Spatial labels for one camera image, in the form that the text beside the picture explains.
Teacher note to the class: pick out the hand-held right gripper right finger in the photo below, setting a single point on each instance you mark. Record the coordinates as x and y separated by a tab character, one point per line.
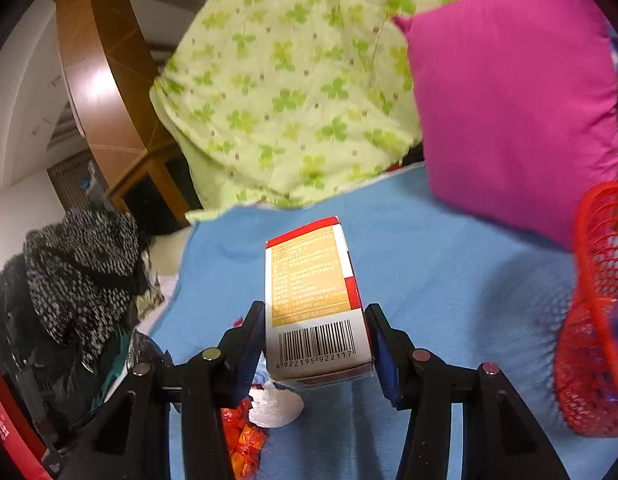
389	370

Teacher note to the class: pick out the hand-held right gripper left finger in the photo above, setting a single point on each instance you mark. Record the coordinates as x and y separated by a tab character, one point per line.
249	360

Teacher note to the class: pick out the white and red carton box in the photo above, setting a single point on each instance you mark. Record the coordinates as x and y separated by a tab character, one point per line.
309	285

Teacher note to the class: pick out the red mesh basket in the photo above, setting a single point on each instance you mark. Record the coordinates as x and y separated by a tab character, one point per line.
589	360

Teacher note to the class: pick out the crumpled white tissue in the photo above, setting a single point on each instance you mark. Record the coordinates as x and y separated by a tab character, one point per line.
276	407

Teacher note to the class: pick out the orange foil candy wrapper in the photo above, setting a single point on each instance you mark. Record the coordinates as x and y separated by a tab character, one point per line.
244	445

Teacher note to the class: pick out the black plastic bag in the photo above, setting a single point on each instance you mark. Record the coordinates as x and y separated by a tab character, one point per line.
146	352

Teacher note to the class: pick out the light blue blanket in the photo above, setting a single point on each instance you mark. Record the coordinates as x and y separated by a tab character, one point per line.
464	285

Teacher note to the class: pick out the black and white speckled garment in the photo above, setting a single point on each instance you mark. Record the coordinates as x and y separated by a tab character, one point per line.
79	270

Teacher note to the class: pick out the wooden nightstand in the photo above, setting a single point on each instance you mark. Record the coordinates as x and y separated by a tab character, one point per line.
154	180

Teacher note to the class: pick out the pile of dark clothes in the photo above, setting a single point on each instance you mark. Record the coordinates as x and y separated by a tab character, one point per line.
24	360

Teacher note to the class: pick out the dark slatted panel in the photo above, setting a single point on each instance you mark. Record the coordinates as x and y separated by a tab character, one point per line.
71	180

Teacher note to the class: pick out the green clover print quilt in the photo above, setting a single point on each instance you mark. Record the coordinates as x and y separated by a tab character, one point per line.
289	85

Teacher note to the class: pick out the magenta pillow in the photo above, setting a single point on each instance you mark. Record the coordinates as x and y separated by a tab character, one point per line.
509	110

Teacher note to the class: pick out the wooden cabinet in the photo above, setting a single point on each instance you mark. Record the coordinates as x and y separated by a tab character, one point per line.
104	75

